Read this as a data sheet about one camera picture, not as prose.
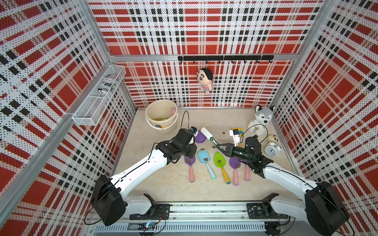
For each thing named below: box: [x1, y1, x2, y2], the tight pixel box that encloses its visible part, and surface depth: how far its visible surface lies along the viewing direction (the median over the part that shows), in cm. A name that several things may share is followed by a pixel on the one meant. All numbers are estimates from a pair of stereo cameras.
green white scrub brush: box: [200, 127, 219, 146], surface depth 85 cm
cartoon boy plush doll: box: [196, 67, 214, 93], surface depth 93 cm
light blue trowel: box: [197, 149, 217, 180], surface depth 95 cm
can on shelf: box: [97, 74, 118, 96], surface depth 79 cm
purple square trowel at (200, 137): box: [194, 129, 207, 145], surface depth 86 cm
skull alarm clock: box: [264, 134, 283, 158], surface depth 92 cm
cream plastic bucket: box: [144, 99, 179, 134], surface depth 99 cm
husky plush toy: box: [247, 104, 276, 136], surface depth 95 cm
